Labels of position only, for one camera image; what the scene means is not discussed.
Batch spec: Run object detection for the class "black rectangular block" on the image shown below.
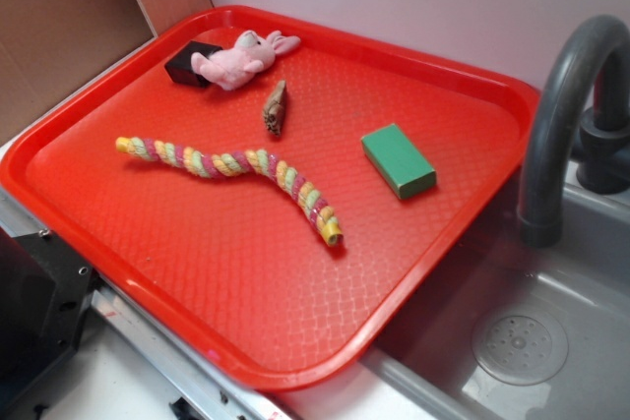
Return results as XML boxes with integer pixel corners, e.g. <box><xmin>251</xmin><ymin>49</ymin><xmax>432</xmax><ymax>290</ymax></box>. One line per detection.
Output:
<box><xmin>164</xmin><ymin>41</ymin><xmax>221</xmax><ymax>88</ymax></box>

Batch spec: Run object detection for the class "multicolour twisted rope toy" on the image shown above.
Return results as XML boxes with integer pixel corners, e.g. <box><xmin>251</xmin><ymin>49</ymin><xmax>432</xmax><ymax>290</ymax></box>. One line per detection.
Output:
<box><xmin>115</xmin><ymin>137</ymin><xmax>345</xmax><ymax>248</ymax></box>

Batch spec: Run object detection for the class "red plastic tray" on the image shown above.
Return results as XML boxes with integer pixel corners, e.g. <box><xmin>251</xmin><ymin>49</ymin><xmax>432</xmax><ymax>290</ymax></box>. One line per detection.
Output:
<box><xmin>1</xmin><ymin>6</ymin><xmax>538</xmax><ymax>391</ymax></box>

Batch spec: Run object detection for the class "pink plush bunny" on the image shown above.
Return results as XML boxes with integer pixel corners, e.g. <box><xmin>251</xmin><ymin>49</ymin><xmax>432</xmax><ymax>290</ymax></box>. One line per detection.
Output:
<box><xmin>191</xmin><ymin>30</ymin><xmax>301</xmax><ymax>90</ymax></box>

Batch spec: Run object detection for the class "grey toy faucet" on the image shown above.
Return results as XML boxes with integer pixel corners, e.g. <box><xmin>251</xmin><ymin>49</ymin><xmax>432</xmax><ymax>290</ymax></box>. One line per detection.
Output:
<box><xmin>517</xmin><ymin>15</ymin><xmax>629</xmax><ymax>248</ymax></box>

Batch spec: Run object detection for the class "sink drain strainer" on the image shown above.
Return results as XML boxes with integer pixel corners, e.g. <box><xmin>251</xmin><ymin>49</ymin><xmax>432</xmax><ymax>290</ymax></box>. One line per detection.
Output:
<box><xmin>472</xmin><ymin>304</ymin><xmax>569</xmax><ymax>387</ymax></box>

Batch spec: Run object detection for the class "green rectangular block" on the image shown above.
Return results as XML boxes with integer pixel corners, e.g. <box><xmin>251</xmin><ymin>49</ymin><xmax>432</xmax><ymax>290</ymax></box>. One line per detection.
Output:
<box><xmin>361</xmin><ymin>124</ymin><xmax>437</xmax><ymax>200</ymax></box>

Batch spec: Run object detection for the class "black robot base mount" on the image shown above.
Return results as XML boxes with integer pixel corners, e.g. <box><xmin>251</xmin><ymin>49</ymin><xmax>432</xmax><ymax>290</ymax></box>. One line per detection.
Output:
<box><xmin>1</xmin><ymin>231</ymin><xmax>97</xmax><ymax>390</ymax></box>

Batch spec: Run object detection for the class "brown wooden stamp piece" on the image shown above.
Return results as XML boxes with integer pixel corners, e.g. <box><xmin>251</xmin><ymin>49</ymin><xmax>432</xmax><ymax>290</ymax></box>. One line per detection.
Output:
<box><xmin>262</xmin><ymin>80</ymin><xmax>287</xmax><ymax>138</ymax></box>

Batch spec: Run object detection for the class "brown cardboard panel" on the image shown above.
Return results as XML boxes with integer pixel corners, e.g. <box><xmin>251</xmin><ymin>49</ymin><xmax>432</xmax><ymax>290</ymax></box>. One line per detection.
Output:
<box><xmin>1</xmin><ymin>0</ymin><xmax>212</xmax><ymax>143</ymax></box>

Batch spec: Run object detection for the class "grey plastic sink basin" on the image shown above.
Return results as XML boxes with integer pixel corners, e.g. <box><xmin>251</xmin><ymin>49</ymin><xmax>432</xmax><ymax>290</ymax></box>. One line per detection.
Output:
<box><xmin>363</xmin><ymin>179</ymin><xmax>629</xmax><ymax>419</ymax></box>

